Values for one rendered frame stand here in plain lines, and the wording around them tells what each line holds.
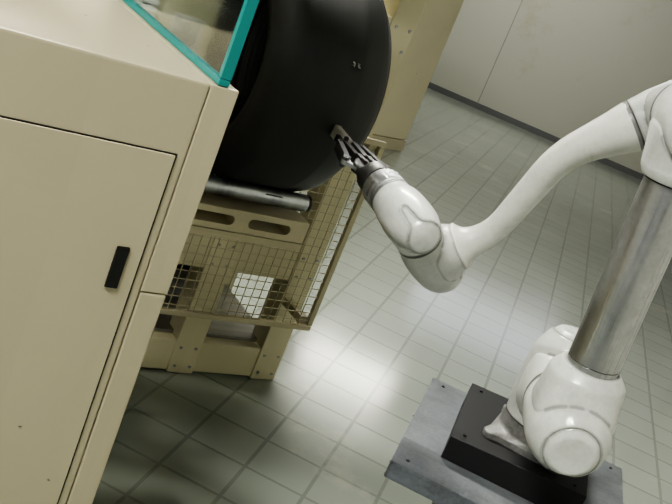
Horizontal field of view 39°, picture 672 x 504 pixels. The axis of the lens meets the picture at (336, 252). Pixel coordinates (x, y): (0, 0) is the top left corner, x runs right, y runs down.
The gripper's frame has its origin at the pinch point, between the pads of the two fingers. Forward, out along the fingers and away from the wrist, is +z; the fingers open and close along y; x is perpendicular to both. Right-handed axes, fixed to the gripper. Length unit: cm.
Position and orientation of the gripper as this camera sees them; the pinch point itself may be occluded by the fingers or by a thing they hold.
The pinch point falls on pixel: (341, 137)
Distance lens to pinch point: 219.2
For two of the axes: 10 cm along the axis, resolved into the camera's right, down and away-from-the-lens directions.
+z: -4.0, -5.7, 7.2
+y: -8.1, -1.4, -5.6
